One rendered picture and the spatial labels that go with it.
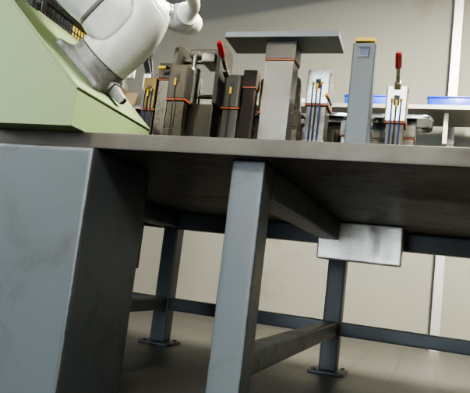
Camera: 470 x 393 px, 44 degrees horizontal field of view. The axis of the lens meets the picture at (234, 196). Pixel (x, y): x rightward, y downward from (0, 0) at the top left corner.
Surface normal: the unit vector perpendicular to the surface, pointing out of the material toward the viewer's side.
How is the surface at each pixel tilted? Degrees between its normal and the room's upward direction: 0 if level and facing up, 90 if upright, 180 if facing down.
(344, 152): 90
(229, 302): 90
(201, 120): 90
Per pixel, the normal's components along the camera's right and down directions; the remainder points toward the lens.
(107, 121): 0.95, 0.07
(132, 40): 0.33, 0.49
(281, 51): -0.29, -0.15
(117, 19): 0.08, 0.25
